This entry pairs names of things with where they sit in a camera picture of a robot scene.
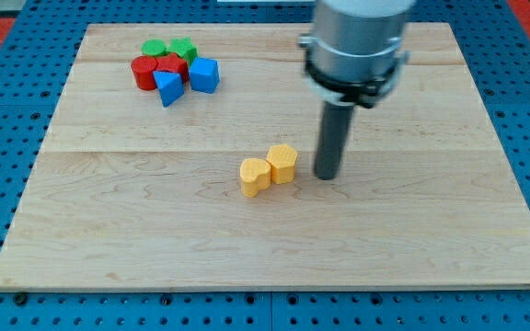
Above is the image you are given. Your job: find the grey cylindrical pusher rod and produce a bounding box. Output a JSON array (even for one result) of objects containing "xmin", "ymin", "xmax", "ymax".
[{"xmin": 313, "ymin": 102, "xmax": 354, "ymax": 180}]

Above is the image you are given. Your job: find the yellow hexagon block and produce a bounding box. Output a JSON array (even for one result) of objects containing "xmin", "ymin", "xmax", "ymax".
[{"xmin": 266, "ymin": 143, "xmax": 298, "ymax": 184}]

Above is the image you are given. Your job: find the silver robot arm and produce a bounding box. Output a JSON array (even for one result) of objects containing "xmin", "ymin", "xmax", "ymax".
[{"xmin": 298, "ymin": 0, "xmax": 416, "ymax": 180}]

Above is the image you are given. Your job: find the yellow heart block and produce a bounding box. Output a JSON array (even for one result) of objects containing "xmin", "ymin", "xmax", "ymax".
[{"xmin": 239, "ymin": 158, "xmax": 271, "ymax": 198}]

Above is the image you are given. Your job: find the blue cube block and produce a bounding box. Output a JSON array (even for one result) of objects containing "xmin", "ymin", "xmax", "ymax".
[{"xmin": 189, "ymin": 57, "xmax": 220, "ymax": 94}]

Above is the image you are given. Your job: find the blue triangle block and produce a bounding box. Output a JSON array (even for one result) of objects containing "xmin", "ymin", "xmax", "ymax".
[{"xmin": 153, "ymin": 71, "xmax": 184, "ymax": 108}]

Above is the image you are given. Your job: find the green star block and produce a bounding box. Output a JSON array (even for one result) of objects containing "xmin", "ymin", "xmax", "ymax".
[{"xmin": 167, "ymin": 37, "xmax": 198, "ymax": 65}]

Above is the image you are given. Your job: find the red star block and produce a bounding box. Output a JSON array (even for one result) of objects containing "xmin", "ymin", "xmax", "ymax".
[{"xmin": 156, "ymin": 52, "xmax": 190, "ymax": 83}]

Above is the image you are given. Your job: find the green cylinder block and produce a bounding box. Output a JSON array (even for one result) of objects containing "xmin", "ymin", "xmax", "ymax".
[{"xmin": 141, "ymin": 39, "xmax": 167, "ymax": 57}]

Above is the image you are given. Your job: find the red cylinder block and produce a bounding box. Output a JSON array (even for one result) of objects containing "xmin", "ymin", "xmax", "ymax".
[{"xmin": 131, "ymin": 55, "xmax": 157, "ymax": 91}]

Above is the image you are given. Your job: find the wooden board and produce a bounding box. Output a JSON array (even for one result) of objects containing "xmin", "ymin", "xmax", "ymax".
[{"xmin": 0, "ymin": 23, "xmax": 530, "ymax": 292}]

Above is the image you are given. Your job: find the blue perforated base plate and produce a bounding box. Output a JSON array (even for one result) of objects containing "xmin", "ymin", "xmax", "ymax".
[{"xmin": 0, "ymin": 0, "xmax": 530, "ymax": 330}]

